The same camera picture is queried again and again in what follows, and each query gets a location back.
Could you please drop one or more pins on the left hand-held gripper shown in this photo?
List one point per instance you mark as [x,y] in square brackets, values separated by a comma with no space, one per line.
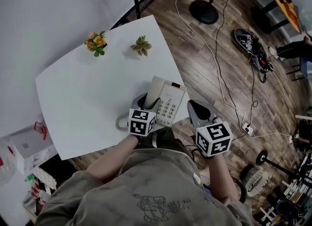
[141,122]

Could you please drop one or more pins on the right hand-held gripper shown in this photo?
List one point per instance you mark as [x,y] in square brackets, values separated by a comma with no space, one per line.
[214,137]

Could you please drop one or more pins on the white telephone handset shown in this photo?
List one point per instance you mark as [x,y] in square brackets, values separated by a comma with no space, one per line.
[154,90]

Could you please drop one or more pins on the white telephone base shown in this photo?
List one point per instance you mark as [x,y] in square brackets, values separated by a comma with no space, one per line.
[171,100]

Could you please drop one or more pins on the person's right forearm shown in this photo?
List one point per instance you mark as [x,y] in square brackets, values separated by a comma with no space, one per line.
[221,178]

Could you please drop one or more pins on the person's left forearm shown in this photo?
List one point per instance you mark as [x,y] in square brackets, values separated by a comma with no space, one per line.
[109,161]

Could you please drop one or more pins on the person's dark trousers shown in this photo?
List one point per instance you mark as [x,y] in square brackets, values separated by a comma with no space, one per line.
[164,138]

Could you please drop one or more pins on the white power strip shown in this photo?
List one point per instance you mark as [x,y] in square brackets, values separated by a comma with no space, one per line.
[247,128]

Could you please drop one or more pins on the black wheeled stand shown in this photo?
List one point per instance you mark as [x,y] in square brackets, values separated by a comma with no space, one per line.
[262,157]

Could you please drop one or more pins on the person's grey printed shirt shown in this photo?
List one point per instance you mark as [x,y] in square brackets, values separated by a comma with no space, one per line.
[146,195]

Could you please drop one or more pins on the small green succulent plant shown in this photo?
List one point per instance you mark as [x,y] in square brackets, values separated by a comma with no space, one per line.
[141,45]

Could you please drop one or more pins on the orange flower pot plant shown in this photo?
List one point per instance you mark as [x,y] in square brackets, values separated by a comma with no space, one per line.
[97,42]

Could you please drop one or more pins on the black round tray with devices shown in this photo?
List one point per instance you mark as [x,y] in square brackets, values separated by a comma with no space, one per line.
[251,47]

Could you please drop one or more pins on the blue chair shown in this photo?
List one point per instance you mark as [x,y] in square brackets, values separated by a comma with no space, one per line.
[304,67]

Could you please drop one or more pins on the white cardboard box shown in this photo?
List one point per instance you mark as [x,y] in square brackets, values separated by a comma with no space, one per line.
[29,147]

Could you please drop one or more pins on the black standing fan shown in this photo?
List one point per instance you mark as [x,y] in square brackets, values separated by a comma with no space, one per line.
[203,11]

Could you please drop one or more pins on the clear plastic bottle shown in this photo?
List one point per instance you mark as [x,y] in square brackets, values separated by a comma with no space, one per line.
[6,166]

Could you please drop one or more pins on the yellow wooden table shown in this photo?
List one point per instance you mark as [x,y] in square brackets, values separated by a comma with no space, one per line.
[284,5]

